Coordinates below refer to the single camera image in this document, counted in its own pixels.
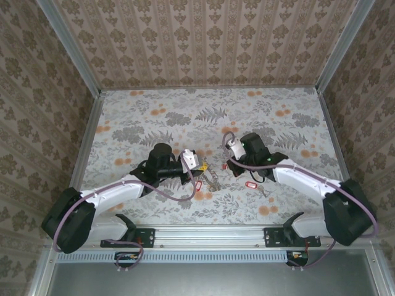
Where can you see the metal keyring holder with rings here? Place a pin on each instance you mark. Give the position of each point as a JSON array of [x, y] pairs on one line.
[[213, 182]]

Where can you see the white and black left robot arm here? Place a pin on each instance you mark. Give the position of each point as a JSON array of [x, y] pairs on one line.
[[114, 192]]

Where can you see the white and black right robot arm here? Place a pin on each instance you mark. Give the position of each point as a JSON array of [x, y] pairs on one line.
[[302, 179]]

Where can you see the floral patterned table cover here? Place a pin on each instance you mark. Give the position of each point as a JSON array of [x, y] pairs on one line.
[[139, 105]]

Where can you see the grey metal sheet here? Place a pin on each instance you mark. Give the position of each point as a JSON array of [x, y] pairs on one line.
[[210, 280]]

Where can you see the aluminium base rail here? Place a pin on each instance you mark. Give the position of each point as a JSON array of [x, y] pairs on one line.
[[210, 235]]

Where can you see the thin aluminium rear rail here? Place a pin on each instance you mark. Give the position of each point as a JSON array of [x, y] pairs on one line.
[[210, 89]]

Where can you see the aluminium side rail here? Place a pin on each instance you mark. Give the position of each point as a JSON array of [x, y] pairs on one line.
[[83, 154], [333, 132]]

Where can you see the aluminium frame post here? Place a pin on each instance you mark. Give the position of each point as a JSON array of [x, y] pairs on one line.
[[341, 46], [73, 46]]

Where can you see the aluminium frame bar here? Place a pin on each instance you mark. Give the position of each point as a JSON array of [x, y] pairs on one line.
[[43, 274], [378, 277]]

